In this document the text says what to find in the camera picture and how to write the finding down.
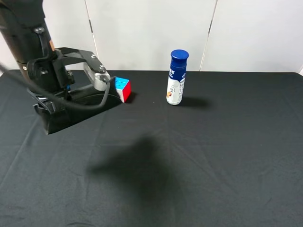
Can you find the grey wrist camera on left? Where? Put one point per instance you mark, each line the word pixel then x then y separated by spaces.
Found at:
pixel 98 79

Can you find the black tablecloth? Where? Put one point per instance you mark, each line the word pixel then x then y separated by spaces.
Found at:
pixel 230 155

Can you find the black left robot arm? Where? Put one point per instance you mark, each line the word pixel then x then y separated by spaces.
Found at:
pixel 22 24

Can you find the colourful puzzle cube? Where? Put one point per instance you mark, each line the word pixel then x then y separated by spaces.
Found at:
pixel 123 88

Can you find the white bottle with blue cap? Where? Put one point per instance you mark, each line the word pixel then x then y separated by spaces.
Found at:
pixel 177 75

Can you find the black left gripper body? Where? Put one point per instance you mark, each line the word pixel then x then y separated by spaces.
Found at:
pixel 48 71

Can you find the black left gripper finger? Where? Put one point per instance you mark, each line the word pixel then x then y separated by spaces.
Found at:
pixel 84 102
pixel 70 56

